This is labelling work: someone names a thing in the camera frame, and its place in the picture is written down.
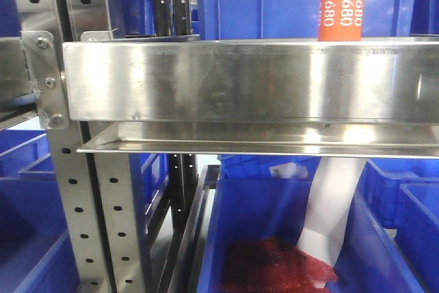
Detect orange cylindrical capacitor 4680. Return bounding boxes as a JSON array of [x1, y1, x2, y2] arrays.
[[318, 0, 365, 42]]

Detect steel perforated shelf upright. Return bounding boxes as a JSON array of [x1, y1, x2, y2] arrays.
[[16, 0, 147, 292]]

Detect blue bin with red mesh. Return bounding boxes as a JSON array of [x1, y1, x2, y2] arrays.
[[197, 178, 423, 292]]

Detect red mesh bag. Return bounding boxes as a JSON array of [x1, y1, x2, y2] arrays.
[[221, 236, 338, 292]]

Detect blue bin lower right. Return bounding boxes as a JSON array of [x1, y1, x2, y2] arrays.
[[359, 159, 438, 292]]

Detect blue bin lower left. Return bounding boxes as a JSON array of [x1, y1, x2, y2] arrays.
[[1, 130, 80, 292]]

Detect black perforated rack post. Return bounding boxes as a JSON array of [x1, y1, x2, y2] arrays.
[[167, 153, 197, 233]]

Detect stainless steel shelf rail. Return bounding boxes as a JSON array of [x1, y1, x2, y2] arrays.
[[63, 37, 438, 158]]

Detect steel corner bracket plate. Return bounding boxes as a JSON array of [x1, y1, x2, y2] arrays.
[[21, 30, 70, 130]]

